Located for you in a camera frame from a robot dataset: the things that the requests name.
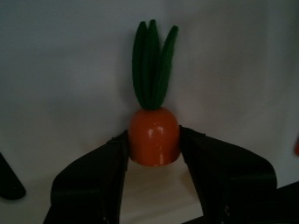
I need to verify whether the orange toy carrot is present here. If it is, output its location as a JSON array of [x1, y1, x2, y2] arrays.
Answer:
[[127, 18, 183, 167]]

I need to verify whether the black rounded object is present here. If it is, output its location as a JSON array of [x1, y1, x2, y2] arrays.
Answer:
[[0, 151, 27, 201]]

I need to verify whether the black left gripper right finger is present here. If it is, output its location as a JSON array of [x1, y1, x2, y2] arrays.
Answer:
[[178, 125, 278, 224]]

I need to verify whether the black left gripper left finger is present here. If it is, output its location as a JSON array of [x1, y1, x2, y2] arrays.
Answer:
[[43, 129, 131, 224]]

